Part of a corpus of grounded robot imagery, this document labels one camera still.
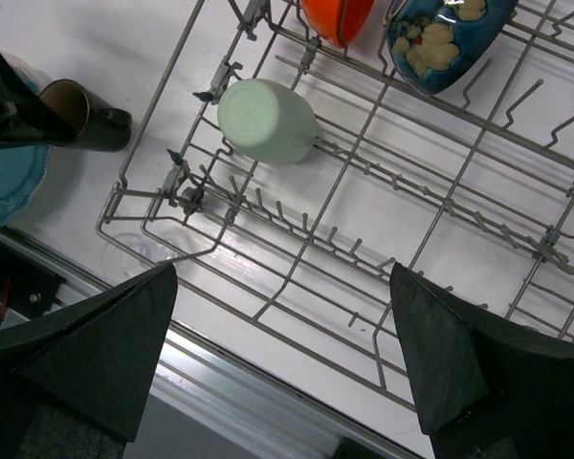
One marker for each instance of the blue floral ceramic bowl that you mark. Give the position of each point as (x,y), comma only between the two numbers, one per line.
(433,43)

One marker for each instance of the aluminium extrusion rail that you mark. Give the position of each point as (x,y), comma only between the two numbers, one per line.
(204,397)

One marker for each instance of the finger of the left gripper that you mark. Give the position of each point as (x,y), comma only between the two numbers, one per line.
(24,118)

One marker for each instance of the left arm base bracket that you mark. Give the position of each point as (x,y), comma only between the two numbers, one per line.
(25,286)

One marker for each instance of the grey wire dish rack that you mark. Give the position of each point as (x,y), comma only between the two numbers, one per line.
(473,188)

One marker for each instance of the clear plastic glass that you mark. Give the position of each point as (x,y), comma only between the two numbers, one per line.
(118,264)

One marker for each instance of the orange plastic bowl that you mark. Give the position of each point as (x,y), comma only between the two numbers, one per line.
(337,21)

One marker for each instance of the green plastic cup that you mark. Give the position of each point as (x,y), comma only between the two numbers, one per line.
(267,122)

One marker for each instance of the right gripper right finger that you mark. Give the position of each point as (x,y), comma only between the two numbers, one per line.
(483,386)

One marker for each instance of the dark brown mug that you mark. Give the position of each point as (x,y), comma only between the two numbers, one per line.
(95,124)

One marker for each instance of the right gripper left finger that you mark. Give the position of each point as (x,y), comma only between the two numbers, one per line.
(74,383)

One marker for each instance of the teal scalloped plate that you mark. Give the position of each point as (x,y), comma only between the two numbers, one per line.
(22,171)

